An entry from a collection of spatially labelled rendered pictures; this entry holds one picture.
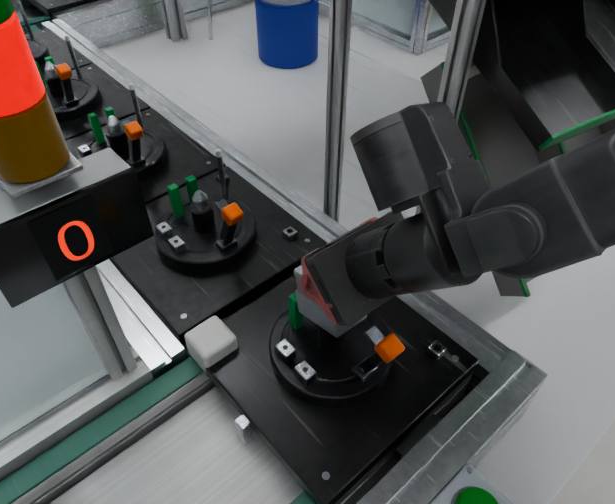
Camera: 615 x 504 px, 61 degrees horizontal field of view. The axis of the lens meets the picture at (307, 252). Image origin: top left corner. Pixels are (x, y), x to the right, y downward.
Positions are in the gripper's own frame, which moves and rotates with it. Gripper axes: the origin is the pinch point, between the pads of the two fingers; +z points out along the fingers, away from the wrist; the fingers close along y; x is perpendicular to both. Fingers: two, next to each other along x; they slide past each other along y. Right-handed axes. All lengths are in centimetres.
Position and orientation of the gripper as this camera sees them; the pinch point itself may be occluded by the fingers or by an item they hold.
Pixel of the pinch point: (324, 277)
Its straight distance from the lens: 53.1
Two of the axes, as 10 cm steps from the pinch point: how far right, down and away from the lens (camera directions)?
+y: -7.8, 4.4, -4.6
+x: 4.6, 8.9, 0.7
